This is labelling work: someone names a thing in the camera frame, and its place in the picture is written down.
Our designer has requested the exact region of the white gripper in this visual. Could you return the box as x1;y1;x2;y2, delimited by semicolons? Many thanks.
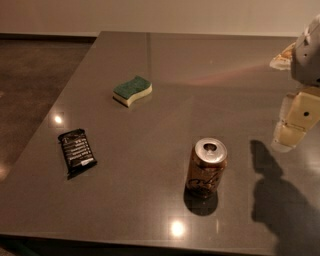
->
269;15;320;153

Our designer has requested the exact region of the black rxbar chocolate wrapper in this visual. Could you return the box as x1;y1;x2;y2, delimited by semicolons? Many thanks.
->
58;129;97;176

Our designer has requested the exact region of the green yellow sponge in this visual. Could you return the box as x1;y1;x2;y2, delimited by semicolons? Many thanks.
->
113;76;152;107

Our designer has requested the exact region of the orange soda can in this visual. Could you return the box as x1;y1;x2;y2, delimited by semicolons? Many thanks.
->
185;137;228;199

